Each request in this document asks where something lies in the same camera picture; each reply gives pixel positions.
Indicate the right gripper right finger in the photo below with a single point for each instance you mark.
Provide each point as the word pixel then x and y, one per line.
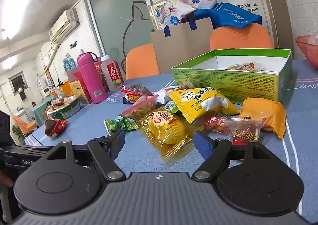
pixel 214 152

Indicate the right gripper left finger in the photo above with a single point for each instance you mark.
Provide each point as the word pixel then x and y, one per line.
pixel 104 151

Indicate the green pea snack packet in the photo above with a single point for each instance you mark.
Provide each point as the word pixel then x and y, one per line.
pixel 120 123

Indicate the clear red label snack packet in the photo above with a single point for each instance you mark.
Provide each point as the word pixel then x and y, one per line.
pixel 238 130

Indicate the yellow cake packet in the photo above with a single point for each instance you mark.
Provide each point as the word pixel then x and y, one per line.
pixel 166 131

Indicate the yellow egg yolk pastry packet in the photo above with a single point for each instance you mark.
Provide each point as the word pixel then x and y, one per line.
pixel 196 102

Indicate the pink striped chip bag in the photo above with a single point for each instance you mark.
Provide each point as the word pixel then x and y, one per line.
pixel 143 106

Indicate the dark red date packet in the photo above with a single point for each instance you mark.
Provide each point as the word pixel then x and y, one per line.
pixel 133 92

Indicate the orange snack packet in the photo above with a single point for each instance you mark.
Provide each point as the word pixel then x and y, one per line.
pixel 272 111

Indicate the white snack packet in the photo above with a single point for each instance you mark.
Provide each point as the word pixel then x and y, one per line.
pixel 163 94

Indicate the clear twisted cracker bag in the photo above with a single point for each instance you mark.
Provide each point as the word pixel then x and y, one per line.
pixel 250 67

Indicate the person's left hand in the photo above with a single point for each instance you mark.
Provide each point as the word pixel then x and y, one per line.
pixel 5 180

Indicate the small red brown snack packet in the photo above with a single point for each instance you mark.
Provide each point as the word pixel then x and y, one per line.
pixel 54 128

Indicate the instant noodle bowl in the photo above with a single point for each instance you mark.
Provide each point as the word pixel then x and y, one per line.
pixel 64 108

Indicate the pink thermos bottle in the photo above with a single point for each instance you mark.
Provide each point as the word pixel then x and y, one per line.
pixel 86 62

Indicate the white juice bottle red label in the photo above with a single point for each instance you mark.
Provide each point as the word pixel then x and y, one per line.
pixel 112 73

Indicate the green open cardboard box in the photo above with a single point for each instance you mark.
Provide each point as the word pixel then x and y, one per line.
pixel 269 81

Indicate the left orange chair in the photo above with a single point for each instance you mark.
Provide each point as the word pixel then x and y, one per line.
pixel 141 62

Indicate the orange chair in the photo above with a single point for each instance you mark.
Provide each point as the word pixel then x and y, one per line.
pixel 250 36
pixel 141 62

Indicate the brown cardboard sheet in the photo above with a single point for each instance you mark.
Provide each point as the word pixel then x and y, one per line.
pixel 181 42

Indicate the right orange chair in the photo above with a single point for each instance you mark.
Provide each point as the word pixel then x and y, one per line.
pixel 250 36

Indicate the air conditioner unit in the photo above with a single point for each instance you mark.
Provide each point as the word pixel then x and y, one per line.
pixel 66 23

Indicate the blue fabric bag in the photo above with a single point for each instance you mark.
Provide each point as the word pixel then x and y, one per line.
pixel 224 15

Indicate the red plastic bowl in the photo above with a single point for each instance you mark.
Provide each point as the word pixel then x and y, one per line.
pixel 308 46

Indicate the floral cloth bundle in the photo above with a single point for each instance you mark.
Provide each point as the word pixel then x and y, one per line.
pixel 173 11

